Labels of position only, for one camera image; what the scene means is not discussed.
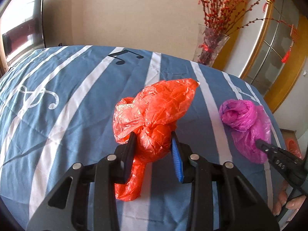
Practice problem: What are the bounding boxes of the large orange plastic bag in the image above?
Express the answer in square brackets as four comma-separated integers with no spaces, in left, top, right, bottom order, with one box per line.
[113,78,201,201]

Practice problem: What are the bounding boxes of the clear glass vase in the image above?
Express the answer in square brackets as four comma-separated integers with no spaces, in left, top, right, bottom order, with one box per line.
[192,23,230,68]

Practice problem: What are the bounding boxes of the red berry branches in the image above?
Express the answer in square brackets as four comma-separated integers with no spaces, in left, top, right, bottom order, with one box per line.
[195,0,296,44]

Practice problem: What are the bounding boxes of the cardboard box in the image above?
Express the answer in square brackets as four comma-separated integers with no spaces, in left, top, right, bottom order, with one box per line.
[280,129,304,160]

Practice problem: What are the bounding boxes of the blue striped blanket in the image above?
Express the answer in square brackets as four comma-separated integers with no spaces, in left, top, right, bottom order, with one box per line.
[0,45,289,231]

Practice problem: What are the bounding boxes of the crumpled orange plastic bag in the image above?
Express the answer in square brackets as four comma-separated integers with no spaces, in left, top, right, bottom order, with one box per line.
[286,138,303,159]

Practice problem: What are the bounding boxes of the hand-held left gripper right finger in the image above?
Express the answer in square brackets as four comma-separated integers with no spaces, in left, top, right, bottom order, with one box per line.
[170,131,281,231]

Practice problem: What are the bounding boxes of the flat screen television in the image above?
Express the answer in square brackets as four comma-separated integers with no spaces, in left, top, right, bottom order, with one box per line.
[2,0,46,66]

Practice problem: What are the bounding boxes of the magenta plastic bag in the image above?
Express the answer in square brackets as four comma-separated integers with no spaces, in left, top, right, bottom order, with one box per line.
[219,99,273,164]

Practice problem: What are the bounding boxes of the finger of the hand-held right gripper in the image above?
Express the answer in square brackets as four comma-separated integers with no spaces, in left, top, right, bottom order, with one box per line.
[255,138,307,188]

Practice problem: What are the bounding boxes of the red tassel knot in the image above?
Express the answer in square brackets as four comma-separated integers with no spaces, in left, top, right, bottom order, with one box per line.
[281,46,293,64]

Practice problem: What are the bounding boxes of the wooden framed glass door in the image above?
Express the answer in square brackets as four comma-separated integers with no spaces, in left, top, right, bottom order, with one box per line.
[213,0,308,113]

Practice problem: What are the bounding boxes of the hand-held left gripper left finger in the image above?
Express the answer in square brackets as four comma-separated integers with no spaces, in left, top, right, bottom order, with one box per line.
[26,132,137,231]

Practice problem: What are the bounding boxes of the person's right hand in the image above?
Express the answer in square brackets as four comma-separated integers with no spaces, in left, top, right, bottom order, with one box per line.
[273,184,306,217]

